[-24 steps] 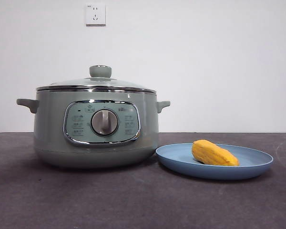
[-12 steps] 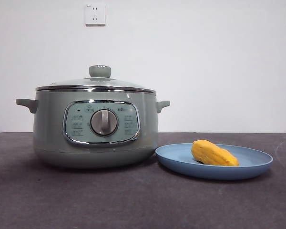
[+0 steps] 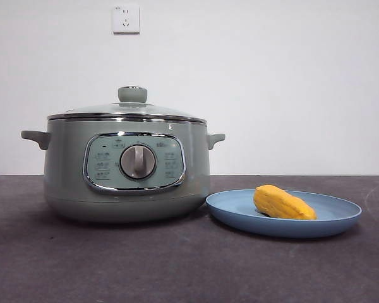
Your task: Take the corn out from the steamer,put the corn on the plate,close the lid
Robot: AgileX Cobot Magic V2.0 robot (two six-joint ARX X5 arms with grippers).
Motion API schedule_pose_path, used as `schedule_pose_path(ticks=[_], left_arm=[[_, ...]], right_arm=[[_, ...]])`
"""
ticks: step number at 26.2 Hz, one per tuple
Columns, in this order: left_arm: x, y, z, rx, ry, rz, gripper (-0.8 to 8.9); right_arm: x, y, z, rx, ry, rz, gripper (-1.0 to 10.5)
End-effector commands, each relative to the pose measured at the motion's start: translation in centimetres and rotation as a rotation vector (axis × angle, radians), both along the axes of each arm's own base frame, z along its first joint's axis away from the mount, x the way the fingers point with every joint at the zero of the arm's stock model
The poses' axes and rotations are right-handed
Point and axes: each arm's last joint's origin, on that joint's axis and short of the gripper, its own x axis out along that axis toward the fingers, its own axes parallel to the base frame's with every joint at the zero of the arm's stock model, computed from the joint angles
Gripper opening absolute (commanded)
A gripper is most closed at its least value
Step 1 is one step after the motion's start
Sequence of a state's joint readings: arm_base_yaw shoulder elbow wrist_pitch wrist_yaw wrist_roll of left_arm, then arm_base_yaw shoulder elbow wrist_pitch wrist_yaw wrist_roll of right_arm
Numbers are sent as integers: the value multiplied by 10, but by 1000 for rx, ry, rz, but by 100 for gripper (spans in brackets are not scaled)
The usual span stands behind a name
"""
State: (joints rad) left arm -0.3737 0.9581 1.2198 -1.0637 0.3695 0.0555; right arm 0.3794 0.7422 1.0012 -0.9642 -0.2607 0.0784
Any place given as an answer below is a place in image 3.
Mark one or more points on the glass lid with green knob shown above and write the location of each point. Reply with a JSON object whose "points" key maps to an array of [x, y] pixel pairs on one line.
{"points": [[132, 94]]}

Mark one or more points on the blue round plate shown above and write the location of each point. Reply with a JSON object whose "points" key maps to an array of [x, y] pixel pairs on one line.
{"points": [[233, 217]]}

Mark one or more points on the pale green electric steamer pot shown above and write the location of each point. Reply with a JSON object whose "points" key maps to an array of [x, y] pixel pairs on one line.
{"points": [[66, 164]]}

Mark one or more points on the white wall power socket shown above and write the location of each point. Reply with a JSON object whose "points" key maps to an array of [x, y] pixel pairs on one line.
{"points": [[126, 19]]}

